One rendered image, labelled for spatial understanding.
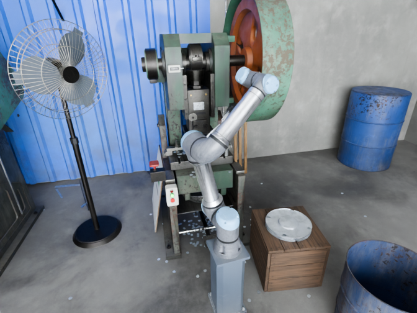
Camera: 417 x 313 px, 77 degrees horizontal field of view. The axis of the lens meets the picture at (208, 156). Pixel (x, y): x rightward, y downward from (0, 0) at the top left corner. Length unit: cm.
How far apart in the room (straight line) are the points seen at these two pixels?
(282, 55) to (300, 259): 118
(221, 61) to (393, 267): 151
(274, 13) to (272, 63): 25
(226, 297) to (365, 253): 80
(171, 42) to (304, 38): 204
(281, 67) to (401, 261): 120
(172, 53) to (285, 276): 150
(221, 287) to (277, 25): 141
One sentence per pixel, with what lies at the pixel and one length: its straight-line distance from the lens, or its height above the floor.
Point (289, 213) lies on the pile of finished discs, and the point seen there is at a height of 38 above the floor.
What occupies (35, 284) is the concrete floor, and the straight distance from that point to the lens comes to 226.
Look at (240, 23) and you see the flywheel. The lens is 204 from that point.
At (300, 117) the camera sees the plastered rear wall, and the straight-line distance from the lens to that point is 357.
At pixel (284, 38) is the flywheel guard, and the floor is 147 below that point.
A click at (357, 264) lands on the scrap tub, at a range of 178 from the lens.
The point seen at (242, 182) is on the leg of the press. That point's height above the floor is 57.
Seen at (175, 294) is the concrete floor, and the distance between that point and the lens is 189.
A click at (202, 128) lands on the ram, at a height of 91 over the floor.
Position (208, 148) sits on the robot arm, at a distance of 108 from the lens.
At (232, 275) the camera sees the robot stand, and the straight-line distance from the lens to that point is 152.
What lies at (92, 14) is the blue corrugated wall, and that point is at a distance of 292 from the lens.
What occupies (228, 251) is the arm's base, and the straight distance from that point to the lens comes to 141.
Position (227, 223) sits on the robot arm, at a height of 66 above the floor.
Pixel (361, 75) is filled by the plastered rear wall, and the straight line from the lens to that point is 394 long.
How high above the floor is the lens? 150
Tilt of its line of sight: 25 degrees down
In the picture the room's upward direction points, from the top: 1 degrees counter-clockwise
